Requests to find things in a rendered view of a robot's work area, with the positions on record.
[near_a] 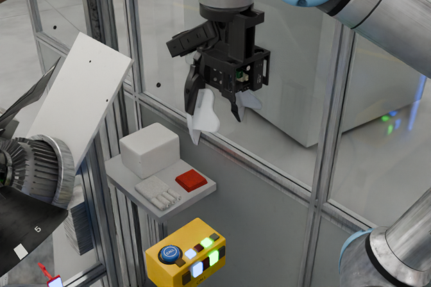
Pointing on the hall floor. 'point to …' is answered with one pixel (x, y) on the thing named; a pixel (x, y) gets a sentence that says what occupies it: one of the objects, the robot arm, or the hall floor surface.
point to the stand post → (101, 213)
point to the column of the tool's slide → (116, 129)
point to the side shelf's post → (159, 231)
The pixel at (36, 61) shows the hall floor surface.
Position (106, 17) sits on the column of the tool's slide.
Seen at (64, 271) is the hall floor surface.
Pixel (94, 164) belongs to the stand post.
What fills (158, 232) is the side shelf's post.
